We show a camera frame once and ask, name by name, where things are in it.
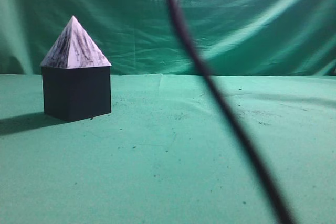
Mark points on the dark purple cube block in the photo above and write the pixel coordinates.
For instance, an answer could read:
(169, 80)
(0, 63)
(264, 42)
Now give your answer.
(76, 94)

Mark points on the white black-streaked square pyramid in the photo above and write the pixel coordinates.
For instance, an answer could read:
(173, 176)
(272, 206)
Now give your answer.
(74, 49)

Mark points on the green cloth backdrop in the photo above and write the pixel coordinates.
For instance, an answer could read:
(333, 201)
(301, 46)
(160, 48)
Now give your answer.
(234, 37)

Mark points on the green table cloth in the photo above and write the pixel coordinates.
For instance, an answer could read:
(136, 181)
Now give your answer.
(164, 155)

